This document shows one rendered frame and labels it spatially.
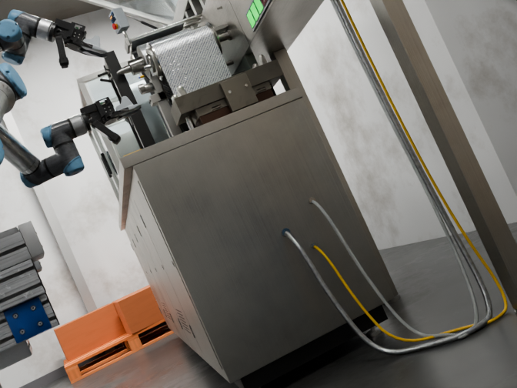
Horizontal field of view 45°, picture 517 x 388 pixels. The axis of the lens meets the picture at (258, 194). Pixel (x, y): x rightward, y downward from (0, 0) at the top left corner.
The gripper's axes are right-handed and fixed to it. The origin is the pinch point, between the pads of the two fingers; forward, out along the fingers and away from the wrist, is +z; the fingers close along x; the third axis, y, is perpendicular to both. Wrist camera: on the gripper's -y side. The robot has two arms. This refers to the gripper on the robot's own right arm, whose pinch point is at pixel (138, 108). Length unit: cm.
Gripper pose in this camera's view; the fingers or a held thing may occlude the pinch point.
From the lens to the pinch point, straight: 236.0
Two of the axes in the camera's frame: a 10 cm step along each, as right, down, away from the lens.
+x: -2.2, 1.3, 9.7
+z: 8.8, -3.9, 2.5
